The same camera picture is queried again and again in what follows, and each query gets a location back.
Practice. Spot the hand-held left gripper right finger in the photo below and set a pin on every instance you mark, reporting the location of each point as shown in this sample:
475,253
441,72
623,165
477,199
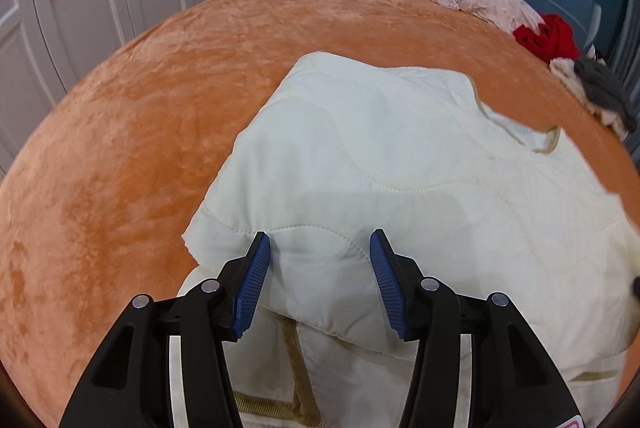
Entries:
389,288

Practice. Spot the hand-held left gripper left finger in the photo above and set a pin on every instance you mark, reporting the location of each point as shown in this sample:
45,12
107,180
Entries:
252,288

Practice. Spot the white quilted duvet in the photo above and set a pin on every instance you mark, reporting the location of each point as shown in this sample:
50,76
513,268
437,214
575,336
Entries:
375,158

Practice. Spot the orange plush bed blanket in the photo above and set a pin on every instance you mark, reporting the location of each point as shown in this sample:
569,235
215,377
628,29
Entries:
125,133

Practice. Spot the cream fleece cloth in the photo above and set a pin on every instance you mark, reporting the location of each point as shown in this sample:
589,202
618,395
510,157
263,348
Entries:
565,70

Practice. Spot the grey knit cloth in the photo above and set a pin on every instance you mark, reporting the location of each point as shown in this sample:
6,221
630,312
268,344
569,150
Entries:
602,88

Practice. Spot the red cloth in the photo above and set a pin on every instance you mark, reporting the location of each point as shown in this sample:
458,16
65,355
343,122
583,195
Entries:
547,35

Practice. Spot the grey curtain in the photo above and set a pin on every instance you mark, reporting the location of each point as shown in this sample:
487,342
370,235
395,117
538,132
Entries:
622,43

